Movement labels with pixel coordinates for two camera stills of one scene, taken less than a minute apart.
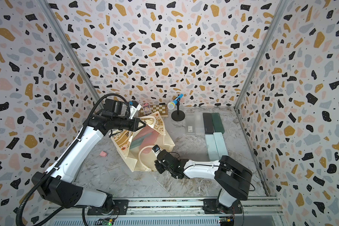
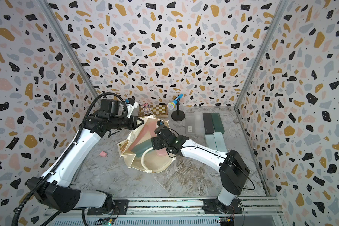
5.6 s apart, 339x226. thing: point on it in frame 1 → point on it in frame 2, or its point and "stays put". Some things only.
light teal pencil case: [220, 144] stays put
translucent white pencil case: [199, 123] stays put
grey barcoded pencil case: [189, 123] stays put
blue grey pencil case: [139, 140] → [140, 149]
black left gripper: [135, 124] stays put
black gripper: [133, 108] → [132, 101]
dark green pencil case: [217, 123] stays put
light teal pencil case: [212, 147] stays put
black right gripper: [157, 165] → [155, 141]
